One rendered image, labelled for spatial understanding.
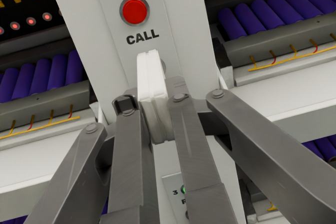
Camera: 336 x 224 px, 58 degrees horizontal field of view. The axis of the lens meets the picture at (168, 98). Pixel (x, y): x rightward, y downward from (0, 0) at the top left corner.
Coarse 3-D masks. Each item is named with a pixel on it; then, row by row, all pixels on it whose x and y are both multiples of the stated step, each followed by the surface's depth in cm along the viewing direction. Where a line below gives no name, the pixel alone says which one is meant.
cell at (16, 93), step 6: (24, 66) 36; (30, 66) 37; (24, 72) 36; (30, 72) 36; (18, 78) 35; (24, 78) 35; (30, 78) 35; (18, 84) 34; (24, 84) 34; (30, 84) 35; (18, 90) 33; (24, 90) 33; (12, 96) 33; (18, 96) 32; (24, 96) 33
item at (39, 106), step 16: (32, 96) 31; (48, 96) 31; (64, 96) 30; (80, 96) 30; (0, 112) 30; (16, 112) 30; (32, 112) 31; (48, 112) 31; (64, 112) 31; (0, 128) 32; (32, 128) 30
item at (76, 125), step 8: (80, 120) 30; (88, 120) 29; (96, 120) 30; (56, 128) 30; (64, 128) 29; (72, 128) 30; (80, 128) 30; (24, 136) 30; (32, 136) 30; (40, 136) 30; (48, 136) 30; (0, 144) 30; (8, 144) 30; (16, 144) 30
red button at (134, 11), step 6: (132, 0) 20; (138, 0) 20; (126, 6) 20; (132, 6) 20; (138, 6) 20; (144, 6) 20; (126, 12) 20; (132, 12) 20; (138, 12) 20; (144, 12) 20; (126, 18) 20; (132, 18) 20; (138, 18) 20; (144, 18) 20
